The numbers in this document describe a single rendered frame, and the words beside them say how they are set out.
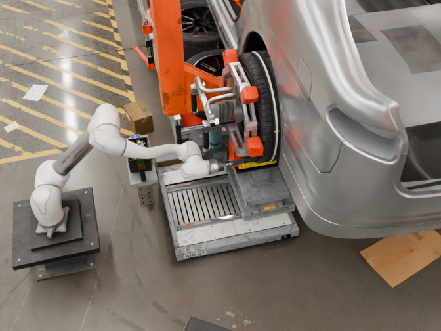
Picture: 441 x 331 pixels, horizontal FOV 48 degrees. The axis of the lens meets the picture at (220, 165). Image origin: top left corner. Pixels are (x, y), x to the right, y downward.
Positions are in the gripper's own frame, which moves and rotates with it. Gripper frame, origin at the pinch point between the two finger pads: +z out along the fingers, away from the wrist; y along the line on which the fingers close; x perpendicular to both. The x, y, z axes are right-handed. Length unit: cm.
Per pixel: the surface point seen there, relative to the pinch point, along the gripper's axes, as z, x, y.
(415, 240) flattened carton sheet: 107, -73, -15
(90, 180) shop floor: -102, 3, -93
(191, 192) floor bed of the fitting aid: -30, -19, -70
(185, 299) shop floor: -52, -77, -13
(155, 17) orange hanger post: -40, 91, 0
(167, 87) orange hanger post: -38, 55, -36
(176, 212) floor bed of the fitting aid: -44, -30, -59
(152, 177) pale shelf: -58, -1, -26
